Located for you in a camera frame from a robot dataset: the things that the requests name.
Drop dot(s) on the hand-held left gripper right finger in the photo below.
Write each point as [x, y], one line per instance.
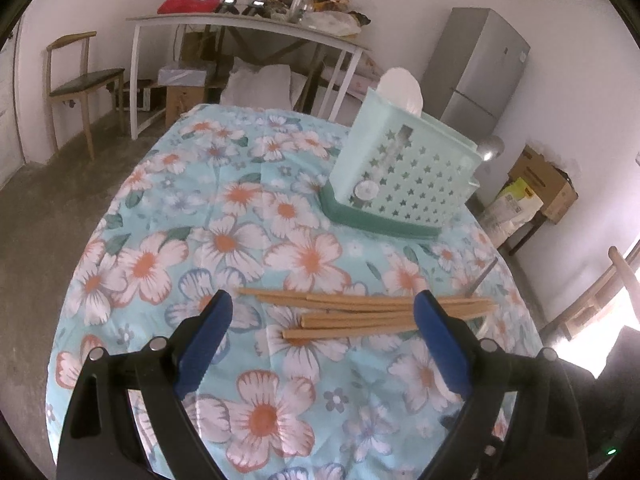
[440, 345]

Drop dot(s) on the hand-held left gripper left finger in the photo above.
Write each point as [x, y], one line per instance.
[205, 345]

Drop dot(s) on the pile of wooden chopsticks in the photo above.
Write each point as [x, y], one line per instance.
[350, 305]

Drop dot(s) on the mint green utensil basket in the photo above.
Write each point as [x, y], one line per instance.
[400, 175]

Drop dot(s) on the metal spoon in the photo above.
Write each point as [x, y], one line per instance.
[481, 276]

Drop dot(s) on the black stool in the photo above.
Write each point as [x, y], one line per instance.
[525, 234]

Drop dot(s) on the dark green drip tray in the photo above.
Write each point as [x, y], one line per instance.
[370, 221]

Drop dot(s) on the yellow and white bag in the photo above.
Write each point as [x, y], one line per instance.
[512, 207]

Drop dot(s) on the floral tablecloth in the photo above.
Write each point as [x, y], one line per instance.
[300, 185]

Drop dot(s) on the large cardboard box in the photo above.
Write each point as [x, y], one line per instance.
[545, 182]

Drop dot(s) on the light wooden chair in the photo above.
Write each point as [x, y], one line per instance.
[622, 272]

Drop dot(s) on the metal ladle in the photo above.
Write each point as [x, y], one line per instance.
[492, 146]

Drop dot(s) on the small cardboard box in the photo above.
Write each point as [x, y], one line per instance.
[182, 105]

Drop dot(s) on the white plastic ladle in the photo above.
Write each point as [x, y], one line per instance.
[400, 89]

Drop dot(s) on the white sack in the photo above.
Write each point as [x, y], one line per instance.
[257, 85]

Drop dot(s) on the white flat box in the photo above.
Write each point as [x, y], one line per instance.
[182, 76]

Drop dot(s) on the grey refrigerator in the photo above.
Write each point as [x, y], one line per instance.
[475, 70]

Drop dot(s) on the wooden chair with dark seat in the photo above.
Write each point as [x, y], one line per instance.
[85, 80]

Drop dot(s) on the white table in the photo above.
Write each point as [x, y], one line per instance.
[240, 22]

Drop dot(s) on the clear plastic bag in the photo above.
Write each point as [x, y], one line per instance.
[330, 22]

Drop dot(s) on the black device with screen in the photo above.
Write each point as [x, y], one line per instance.
[256, 6]
[227, 5]

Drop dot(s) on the red plastic bag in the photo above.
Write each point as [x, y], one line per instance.
[182, 2]

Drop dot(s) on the clear bottle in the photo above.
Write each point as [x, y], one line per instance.
[299, 5]

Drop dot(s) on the brown clutter heap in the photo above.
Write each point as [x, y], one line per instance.
[332, 0]

